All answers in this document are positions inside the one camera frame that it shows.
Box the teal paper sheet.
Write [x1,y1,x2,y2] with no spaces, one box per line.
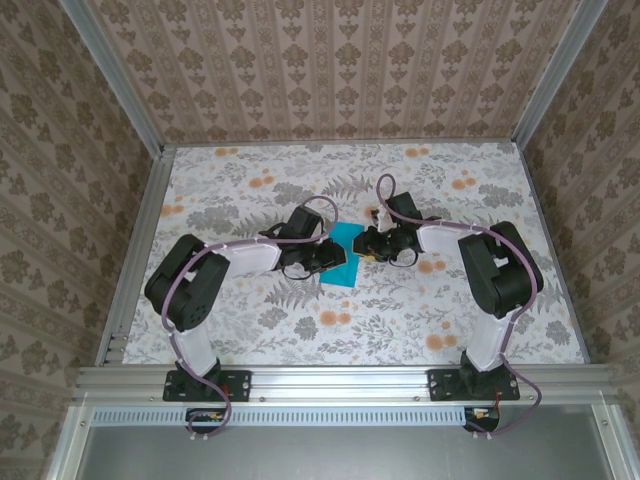
[319,222,366,288]

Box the grey metal sheet panel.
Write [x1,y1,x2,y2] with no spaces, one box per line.
[74,424,611,480]

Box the floral table cover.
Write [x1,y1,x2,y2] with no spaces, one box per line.
[122,144,586,366]

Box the wide aluminium frame rail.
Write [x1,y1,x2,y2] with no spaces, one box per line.
[72,364,619,404]

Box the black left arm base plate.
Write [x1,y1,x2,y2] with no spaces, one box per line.
[163,368,252,403]

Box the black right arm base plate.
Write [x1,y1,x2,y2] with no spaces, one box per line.
[428,368,521,403]

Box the grey slotted cable duct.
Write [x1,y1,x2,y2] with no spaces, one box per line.
[92,407,471,427]

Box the aluminium table side rail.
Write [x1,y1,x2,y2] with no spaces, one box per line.
[94,144,176,369]

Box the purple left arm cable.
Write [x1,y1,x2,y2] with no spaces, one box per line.
[162,195,343,444]

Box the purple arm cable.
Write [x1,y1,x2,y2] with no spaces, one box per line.
[376,173,547,441]
[162,195,343,444]

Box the black electronics board with wires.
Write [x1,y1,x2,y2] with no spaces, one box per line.
[185,407,226,435]
[462,399,502,435]

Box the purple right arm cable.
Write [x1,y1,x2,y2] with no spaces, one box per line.
[376,173,547,441]

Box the aluminium frame post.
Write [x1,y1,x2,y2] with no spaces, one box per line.
[510,0,604,146]
[62,0,167,154]

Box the aluminium lower frame rail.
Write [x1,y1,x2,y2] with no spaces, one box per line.
[47,402,94,480]
[589,402,629,480]

